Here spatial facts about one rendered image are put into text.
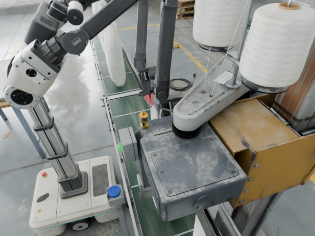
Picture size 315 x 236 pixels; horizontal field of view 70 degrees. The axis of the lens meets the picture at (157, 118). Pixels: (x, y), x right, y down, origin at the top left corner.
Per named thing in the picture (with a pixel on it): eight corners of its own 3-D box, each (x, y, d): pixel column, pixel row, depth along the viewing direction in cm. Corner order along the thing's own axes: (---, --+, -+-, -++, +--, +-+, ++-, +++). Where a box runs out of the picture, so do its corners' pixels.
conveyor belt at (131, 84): (92, 37, 420) (90, 32, 414) (112, 33, 428) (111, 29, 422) (108, 103, 258) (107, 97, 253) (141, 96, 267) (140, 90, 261)
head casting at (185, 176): (138, 173, 91) (130, 118, 71) (194, 158, 96) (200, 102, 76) (162, 250, 69) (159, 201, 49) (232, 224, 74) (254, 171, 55)
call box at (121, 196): (107, 194, 116) (105, 188, 112) (122, 189, 117) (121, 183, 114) (109, 208, 110) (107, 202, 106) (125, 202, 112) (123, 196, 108)
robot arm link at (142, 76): (138, 74, 130) (136, 72, 124) (150, 70, 129) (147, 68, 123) (141, 85, 130) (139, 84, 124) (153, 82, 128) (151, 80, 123)
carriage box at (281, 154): (203, 159, 100) (211, 103, 80) (266, 141, 107) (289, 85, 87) (233, 210, 82) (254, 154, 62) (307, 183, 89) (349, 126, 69)
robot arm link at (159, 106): (155, 99, 102) (156, 102, 96) (169, 97, 102) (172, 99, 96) (157, 114, 103) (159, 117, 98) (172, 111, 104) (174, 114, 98)
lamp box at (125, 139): (121, 147, 78) (117, 129, 72) (134, 144, 79) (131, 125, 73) (126, 164, 73) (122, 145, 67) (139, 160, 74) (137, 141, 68)
